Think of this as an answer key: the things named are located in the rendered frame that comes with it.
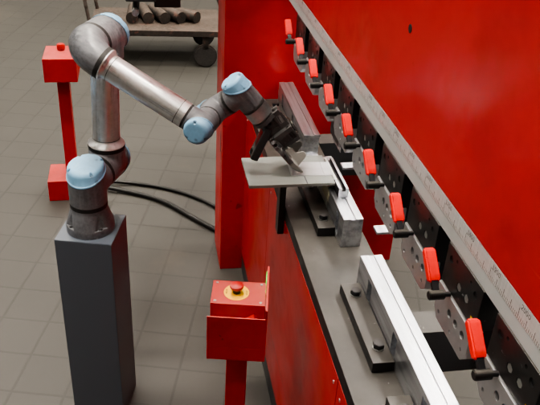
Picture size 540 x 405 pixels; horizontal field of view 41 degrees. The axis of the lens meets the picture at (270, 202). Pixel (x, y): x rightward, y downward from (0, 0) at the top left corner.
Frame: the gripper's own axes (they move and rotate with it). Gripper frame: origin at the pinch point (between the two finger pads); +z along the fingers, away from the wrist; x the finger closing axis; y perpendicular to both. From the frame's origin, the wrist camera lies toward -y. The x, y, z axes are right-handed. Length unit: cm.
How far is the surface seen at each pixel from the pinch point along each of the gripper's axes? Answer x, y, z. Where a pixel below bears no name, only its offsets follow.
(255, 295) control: -33.8, -26.4, 7.9
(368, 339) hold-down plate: -67, -1, 13
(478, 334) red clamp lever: -111, 27, -16
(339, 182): -7.2, 8.1, 9.4
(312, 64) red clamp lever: 9.6, 22.2, -19.7
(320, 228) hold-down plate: -19.0, -3.1, 11.4
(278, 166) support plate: 1.7, -4.8, -2.6
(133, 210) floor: 139, -111, 39
